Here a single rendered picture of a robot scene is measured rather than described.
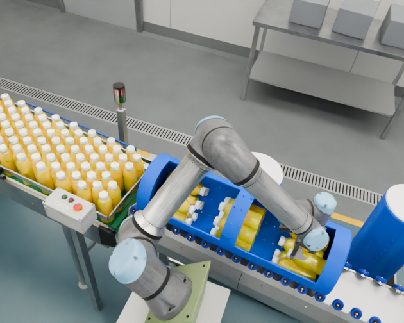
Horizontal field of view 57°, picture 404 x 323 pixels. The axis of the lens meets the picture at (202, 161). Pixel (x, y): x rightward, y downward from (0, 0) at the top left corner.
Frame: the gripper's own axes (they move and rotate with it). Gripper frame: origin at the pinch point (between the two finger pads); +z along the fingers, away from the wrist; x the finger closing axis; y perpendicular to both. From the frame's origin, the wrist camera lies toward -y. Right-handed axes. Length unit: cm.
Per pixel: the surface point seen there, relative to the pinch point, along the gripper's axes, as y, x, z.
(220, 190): -39.7, 18.5, 5.2
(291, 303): 8.8, -7.5, 25.0
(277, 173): -19.1, 45.4, 7.3
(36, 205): -124, -18, 31
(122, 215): -79, -6, 22
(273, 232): -9.6, 13.9, 12.5
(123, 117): -109, 40, 6
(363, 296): 35.0, 6.7, 18.1
